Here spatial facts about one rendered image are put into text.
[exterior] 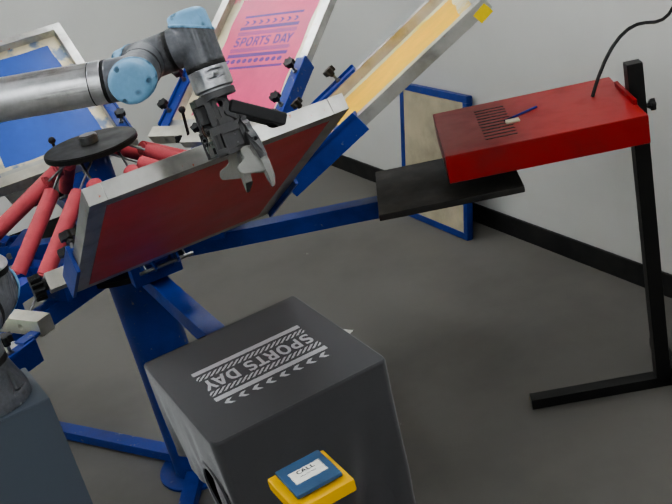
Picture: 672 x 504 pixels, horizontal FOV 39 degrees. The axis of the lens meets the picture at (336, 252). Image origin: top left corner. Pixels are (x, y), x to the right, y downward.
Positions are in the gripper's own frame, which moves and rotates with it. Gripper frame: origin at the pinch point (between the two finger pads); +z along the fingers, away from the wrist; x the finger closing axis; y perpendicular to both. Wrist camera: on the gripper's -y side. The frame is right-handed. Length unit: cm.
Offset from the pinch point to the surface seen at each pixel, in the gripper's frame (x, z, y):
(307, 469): -2, 54, 11
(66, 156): -140, -25, 9
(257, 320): -69, 35, -9
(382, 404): -30, 58, -19
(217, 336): -70, 35, 2
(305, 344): -48, 42, -12
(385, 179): -122, 19, -85
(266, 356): -50, 41, -3
